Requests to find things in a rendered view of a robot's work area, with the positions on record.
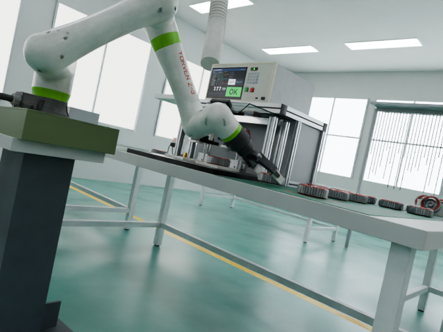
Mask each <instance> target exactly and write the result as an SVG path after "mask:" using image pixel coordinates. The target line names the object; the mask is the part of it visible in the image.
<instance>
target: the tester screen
mask: <svg viewBox="0 0 443 332"><path fill-rule="evenodd" d="M245 72H246V69H213V72H212V78H211V81H210V87H209V91H208V94H209V92H225V93H224V96H219V95H208V96H210V97H231V96H225V94H226V90H227V87H243V85H228V82H229V79H243V81H244V77H245ZM214 86H221V91H213V89H214ZM240 97H241V95H240ZM240 97H236V98H240Z"/></svg>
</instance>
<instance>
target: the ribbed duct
mask: <svg viewBox="0 0 443 332"><path fill-rule="evenodd" d="M228 3H229V0H211V1H210V9H209V15H208V24H207V31H206V38H205V42H204V48H203V52H202V58H201V62H200V64H201V66H202V68H203V69H205V70H208V71H211V69H212V64H220V61H221V57H222V49H223V41H224V35H225V25H226V20H227V9H228Z"/></svg>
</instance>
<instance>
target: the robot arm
mask: <svg viewBox="0 0 443 332"><path fill-rule="evenodd" d="M178 8H179V0H121V1H119V2H117V3H115V4H113V5H111V6H109V7H107V8H105V9H102V10H100V11H98V12H96V13H94V14H91V15H89V16H86V17H84V18H81V19H78V20H76V21H73V22H70V23H68V24H64V25H62V26H58V27H55V28H51V29H49V30H44V31H41V32H37V33H35V34H32V35H31V36H30V37H28V39H27V40H26V41H25V43H24V47H23V54H24V58H25V60H26V62H27V63H28V65H29V66H30V67H31V68H32V69H33V70H34V77H33V81H32V94H29V93H26V92H15V93H13V94H12V95H9V94H4V93H1V92H0V99H2V100H5V101H8V102H10V104H11V105H12V107H20V108H28V109H35V110H37V111H41V112H45V113H50V114H54V115H59V116H62V117H67V118H70V117H69V113H68V102H69V99H70V97H71V93H72V88H73V82H74V76H75V72H76V64H77V61H78V60H79V59H81V58H82V57H84V56H85V55H87V54H89V53H91V52H93V51H95V50H96V49H98V48H100V47H102V46H104V45H106V44H108V43H110V42H112V41H114V40H116V39H118V38H121V37H123V36H126V35H127V34H130V33H132V32H135V31H137V30H140V29H143V28H144V29H145V31H146V34H147V36H148V39H149V41H150V44H151V46H152V49H153V50H154V53H155V55H156V57H157V59H158V61H159V63H160V65H161V67H162V70H163V72H164V74H165V76H166V78H167V81H168V83H169V85H170V88H171V91H172V93H173V96H174V98H175V102H176V104H177V108H178V111H179V115H180V118H181V123H182V126H183V131H184V133H185V134H186V135H187V136H188V137H190V138H192V139H200V138H203V137H205V136H207V135H209V134H216V135H217V136H218V137H219V138H220V139H221V140H222V141H223V142H224V143H225V144H226V146H227V147H228V149H227V150H226V151H227V152H228V151H229V150H231V151H233V152H236V153H237V154H238V155H239V156H240V157H242V158H243V160H244V161H245V163H246V164H247V166H248V167H251V168H252V169H253V170H254V171H255V172H256V174H257V175H258V173H260V172H264V170H263V169H262V168H261V167H260V166H259V165H257V164H260V165H261V166H263V168H265V169H266V170H268V171H269V172H270V175H272V176H273V178H274V179H275V180H276V181H277V182H278V183H279V184H280V185H281V184H282V183H283V182H284V180H285V179H284V178H283V177H282V176H281V174H280V173H279V172H278V171H277V170H278V168H277V167H276V166H275V165H274V164H273V163H272V162H271V161H270V160H269V159H268V158H267V157H265V156H264V155H263V153H262V152H259V153H258V152H257V151H256V150H254V143H253V142H252V140H251V139H250V135H249V134H248V132H247V131H246V129H244V128H243V127H242V126H241V125H240V123H239V122H238V121H237V119H236V118H235V117H234V115H233V113H232V112H231V110H230V108H229V107H228V106H227V105H226V104H224V103H220V102H215V103H212V104H210V105H209V106H207V107H205V108H203V107H202V104H201V102H200V100H199V97H198V94H197V92H196V89H195V87H194V83H193V81H192V77H191V74H190V71H189V67H188V64H187V60H186V57H185V52H184V49H183V44H182V41H181V37H180V34H179V30H178V27H177V24H176V21H175V18H174V15H175V14H176V12H177V10H178ZM257 160H258V161H257ZM264 173H265V172H264Z"/></svg>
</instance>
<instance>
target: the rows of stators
mask: <svg viewBox="0 0 443 332"><path fill-rule="evenodd" d="M332 189H335V190H340V191H347V190H341V189H338V188H332ZM347 192H350V191H347ZM356 194H359V193H356ZM362 195H365V194H362ZM365 196H367V197H369V198H368V202H367V203H369V204H376V201H377V198H376V197H374V196H369V195H365ZM378 205H379V206H382V207H385V208H391V209H396V210H400V211H401V210H403V207H404V204H403V203H401V202H395V201H391V200H386V199H382V198H381V199H379V201H378ZM406 212H407V213H412V214H416V215H421V216H424V217H433V213H434V211H433V210H432V209H427V208H424V207H418V206H413V205H407V207H406Z"/></svg>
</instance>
